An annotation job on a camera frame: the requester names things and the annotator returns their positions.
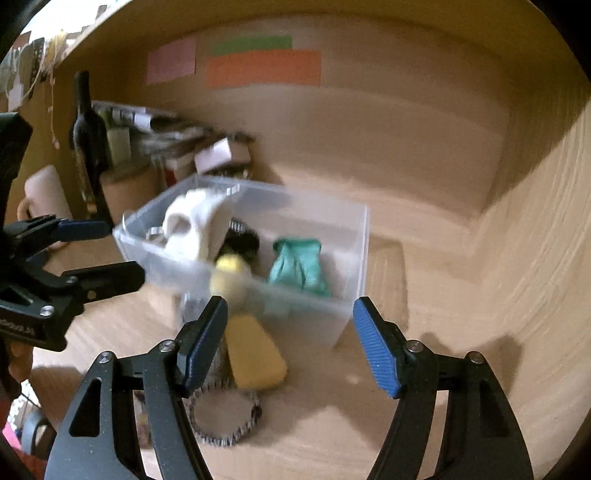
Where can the stack of magazines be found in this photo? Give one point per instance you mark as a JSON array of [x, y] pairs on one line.
[[166, 127]]

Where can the yellow soft ball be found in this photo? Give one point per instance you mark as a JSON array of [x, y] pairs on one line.
[[228, 273]]

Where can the dark glass bottle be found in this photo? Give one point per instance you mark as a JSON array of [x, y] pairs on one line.
[[87, 143]]

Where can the clear plastic storage bin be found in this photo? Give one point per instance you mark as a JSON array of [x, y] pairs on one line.
[[286, 258]]

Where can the white small box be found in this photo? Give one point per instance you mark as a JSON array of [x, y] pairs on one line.
[[217, 154]]

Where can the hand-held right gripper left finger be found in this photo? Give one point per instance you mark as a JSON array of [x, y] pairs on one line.
[[202, 350]]

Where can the pink mug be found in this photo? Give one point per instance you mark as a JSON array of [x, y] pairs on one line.
[[41, 198]]

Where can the black fuzzy item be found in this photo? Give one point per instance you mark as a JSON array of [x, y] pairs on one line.
[[242, 244]]

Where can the brown cardboard tube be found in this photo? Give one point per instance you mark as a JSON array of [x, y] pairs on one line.
[[131, 191]]

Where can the green cloth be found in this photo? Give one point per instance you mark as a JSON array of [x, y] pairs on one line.
[[300, 266]]

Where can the pink paper sheet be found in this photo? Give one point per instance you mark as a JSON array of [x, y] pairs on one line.
[[171, 61]]

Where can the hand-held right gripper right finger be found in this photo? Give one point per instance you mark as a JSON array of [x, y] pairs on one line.
[[375, 350]]

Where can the orange paper sheet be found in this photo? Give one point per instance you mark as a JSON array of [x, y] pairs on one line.
[[264, 68]]

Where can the yellow sponge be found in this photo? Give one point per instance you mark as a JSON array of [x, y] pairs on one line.
[[254, 353]]

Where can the black and white checkered band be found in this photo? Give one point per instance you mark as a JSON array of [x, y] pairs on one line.
[[221, 415]]

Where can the green paper strip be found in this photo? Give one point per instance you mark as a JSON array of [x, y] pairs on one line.
[[251, 44]]

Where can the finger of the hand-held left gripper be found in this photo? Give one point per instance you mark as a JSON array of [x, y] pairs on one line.
[[85, 229], [113, 279]]

